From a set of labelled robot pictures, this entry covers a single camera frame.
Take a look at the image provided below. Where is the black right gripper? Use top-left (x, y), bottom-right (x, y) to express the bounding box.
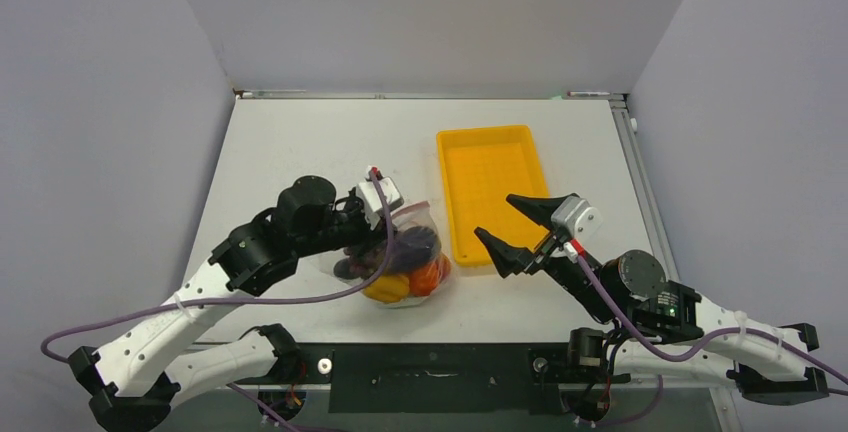
top-left (474, 194), bottom-right (617, 320)

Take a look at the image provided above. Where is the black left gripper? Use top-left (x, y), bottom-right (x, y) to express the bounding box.
top-left (294, 186), bottom-right (397, 262)

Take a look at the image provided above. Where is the dark purple round eggplant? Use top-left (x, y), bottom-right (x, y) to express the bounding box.
top-left (386, 225), bottom-right (441, 274)

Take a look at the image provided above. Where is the yellow bell pepper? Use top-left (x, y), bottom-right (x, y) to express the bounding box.
top-left (363, 274), bottom-right (410, 304)

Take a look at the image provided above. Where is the yellow plastic tray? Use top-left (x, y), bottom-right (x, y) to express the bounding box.
top-left (436, 125), bottom-right (549, 267)

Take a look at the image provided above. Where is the clear zip top bag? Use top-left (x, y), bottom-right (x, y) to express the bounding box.
top-left (316, 201), bottom-right (452, 308)

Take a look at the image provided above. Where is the orange pumpkin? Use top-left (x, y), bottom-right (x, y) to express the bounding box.
top-left (408, 254), bottom-right (452, 297)

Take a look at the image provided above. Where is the dark red grape bunch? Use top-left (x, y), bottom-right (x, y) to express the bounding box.
top-left (332, 246), bottom-right (386, 281)

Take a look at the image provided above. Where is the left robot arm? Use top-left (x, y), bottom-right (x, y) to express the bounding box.
top-left (66, 168), bottom-right (404, 431)

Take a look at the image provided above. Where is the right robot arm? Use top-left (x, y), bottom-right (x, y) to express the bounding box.
top-left (474, 194), bottom-right (833, 406)

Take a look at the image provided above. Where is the marker pen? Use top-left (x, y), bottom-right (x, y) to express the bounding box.
top-left (566, 91), bottom-right (612, 99)

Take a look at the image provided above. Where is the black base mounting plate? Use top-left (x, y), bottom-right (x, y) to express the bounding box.
top-left (251, 342), bottom-right (630, 415)

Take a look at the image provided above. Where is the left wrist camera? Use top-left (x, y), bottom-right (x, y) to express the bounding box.
top-left (354, 166), bottom-right (405, 230)

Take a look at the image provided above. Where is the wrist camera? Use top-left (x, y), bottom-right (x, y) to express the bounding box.
top-left (354, 166), bottom-right (405, 230)
top-left (551, 195), bottom-right (603, 259)

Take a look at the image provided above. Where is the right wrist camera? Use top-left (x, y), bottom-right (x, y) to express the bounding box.
top-left (551, 195), bottom-right (603, 259)

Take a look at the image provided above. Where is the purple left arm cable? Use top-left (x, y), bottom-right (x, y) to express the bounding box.
top-left (39, 170), bottom-right (397, 432)

